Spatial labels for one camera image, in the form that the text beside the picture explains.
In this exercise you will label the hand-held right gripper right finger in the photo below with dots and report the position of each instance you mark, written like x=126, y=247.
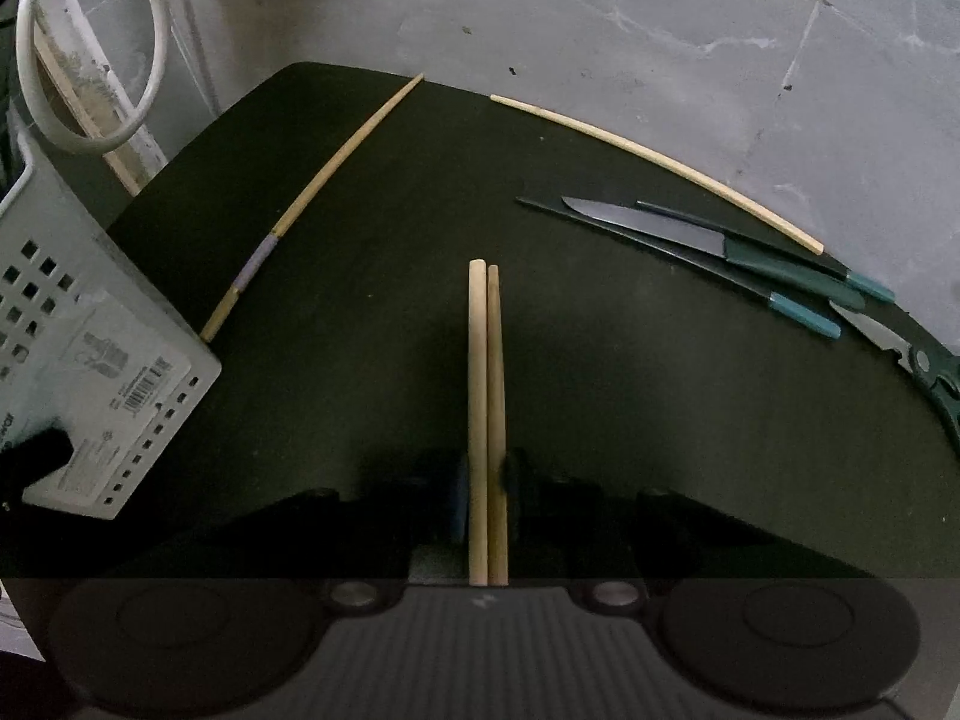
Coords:
x=516, y=495

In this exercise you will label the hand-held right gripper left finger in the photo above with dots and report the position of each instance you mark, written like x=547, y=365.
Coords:
x=457, y=499

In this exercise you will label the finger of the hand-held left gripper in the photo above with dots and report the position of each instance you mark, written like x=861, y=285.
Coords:
x=37, y=461

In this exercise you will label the white perforated utensil holder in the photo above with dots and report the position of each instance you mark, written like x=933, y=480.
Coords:
x=90, y=330

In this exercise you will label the wooden chopstick with purple band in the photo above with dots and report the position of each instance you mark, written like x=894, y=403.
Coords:
x=315, y=187

